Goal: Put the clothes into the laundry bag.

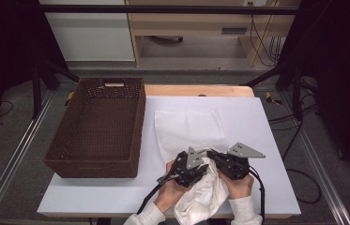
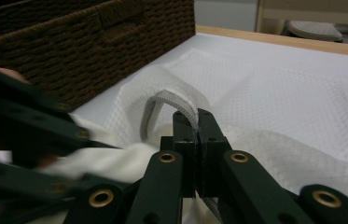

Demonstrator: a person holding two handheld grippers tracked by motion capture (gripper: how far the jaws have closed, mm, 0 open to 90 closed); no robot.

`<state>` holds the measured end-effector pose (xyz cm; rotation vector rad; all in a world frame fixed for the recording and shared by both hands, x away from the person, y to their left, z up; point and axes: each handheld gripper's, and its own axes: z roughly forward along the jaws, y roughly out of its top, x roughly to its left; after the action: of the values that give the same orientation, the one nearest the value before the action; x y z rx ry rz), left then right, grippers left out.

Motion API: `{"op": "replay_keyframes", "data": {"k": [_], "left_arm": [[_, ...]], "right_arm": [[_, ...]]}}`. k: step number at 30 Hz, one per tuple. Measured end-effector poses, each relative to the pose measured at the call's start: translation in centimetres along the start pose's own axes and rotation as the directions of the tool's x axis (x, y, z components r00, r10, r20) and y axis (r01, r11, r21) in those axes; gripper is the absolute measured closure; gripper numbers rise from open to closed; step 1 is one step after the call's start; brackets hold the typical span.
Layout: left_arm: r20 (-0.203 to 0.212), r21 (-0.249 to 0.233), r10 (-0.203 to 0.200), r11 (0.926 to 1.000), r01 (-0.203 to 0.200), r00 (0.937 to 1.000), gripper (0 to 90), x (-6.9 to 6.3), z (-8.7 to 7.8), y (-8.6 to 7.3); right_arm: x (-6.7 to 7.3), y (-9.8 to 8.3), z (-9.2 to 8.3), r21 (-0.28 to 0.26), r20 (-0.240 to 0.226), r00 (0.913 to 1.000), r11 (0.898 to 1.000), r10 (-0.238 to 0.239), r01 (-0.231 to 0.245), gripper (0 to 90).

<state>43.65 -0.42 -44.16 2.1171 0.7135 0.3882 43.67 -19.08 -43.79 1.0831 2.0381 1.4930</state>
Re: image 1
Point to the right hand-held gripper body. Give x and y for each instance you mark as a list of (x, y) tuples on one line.
[(235, 167)]

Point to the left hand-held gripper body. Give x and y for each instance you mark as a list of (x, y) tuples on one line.
[(185, 175)]

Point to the white garment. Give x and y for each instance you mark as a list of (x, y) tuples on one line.
[(204, 200)]

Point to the white mesh laundry bag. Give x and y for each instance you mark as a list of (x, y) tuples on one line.
[(188, 131)]

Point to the brown woven basket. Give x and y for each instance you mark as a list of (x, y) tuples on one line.
[(100, 125)]

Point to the person's right hand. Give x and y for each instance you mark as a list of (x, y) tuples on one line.
[(240, 187)]

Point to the person's left hand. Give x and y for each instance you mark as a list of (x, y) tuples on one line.
[(171, 195)]

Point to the white table board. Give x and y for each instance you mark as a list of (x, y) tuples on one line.
[(251, 122)]

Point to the wooden table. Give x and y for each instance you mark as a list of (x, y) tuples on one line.
[(194, 90)]

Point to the yellow and black clamp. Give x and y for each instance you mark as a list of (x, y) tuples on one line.
[(271, 99), (69, 97)]

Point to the black metal stand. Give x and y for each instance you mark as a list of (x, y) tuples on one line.
[(297, 93), (36, 93)]

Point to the light wooden desk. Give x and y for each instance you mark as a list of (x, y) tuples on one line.
[(194, 23)]

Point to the black curtain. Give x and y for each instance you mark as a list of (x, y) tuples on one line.
[(3, 47), (341, 78)]

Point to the black horizontal bar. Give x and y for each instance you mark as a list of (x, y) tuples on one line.
[(163, 9)]

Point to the white cabinet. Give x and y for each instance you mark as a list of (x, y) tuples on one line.
[(91, 37)]

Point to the aluminium floor rail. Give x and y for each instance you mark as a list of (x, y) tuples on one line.
[(319, 165), (16, 150)]

